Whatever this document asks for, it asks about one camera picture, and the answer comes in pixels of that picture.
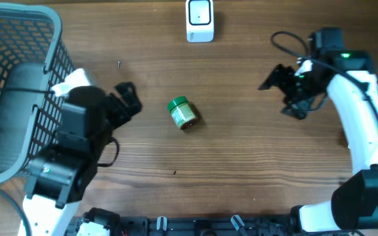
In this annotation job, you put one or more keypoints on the green lid jar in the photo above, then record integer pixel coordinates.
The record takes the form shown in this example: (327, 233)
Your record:
(182, 113)

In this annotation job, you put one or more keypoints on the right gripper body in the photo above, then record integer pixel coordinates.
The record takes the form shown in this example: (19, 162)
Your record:
(298, 90)

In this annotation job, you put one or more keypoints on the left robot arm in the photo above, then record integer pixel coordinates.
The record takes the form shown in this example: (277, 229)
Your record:
(60, 172)

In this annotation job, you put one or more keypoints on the grey plastic mesh basket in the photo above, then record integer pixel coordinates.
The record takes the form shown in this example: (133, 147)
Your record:
(33, 58)

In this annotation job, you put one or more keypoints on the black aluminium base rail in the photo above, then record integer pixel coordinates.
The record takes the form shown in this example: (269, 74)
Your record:
(272, 225)

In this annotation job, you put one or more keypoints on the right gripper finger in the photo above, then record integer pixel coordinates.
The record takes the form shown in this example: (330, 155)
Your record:
(270, 81)
(292, 112)

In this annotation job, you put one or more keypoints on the white barcode scanner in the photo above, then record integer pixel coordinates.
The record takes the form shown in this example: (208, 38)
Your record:
(200, 26)

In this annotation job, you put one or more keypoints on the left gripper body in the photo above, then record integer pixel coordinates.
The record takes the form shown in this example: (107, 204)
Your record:
(118, 114)

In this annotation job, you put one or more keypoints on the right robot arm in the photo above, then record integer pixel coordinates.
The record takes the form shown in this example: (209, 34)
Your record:
(348, 79)

